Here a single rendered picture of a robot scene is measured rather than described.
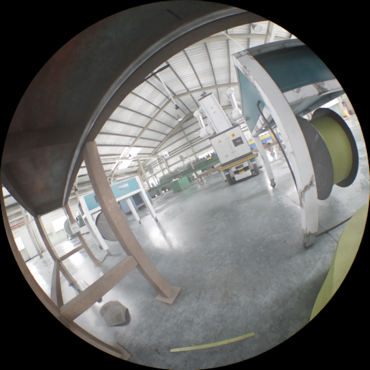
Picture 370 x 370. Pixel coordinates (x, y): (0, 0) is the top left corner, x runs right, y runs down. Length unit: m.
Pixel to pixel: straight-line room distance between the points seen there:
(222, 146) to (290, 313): 2.02
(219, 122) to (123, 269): 2.52
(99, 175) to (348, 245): 0.70
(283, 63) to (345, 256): 0.57
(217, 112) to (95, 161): 2.39
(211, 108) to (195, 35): 2.38
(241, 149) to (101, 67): 1.93
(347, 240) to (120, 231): 0.62
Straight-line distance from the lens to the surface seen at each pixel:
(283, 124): 0.39
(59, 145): 0.50
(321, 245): 0.61
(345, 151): 0.71
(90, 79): 0.42
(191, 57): 9.34
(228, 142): 2.05
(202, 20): 0.31
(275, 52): 0.59
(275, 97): 0.41
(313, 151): 0.69
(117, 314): 0.69
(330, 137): 0.67
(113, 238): 1.73
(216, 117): 2.59
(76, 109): 0.49
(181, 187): 4.46
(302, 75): 0.57
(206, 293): 0.56
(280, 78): 0.51
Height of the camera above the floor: 0.44
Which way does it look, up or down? 4 degrees down
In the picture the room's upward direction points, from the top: 25 degrees counter-clockwise
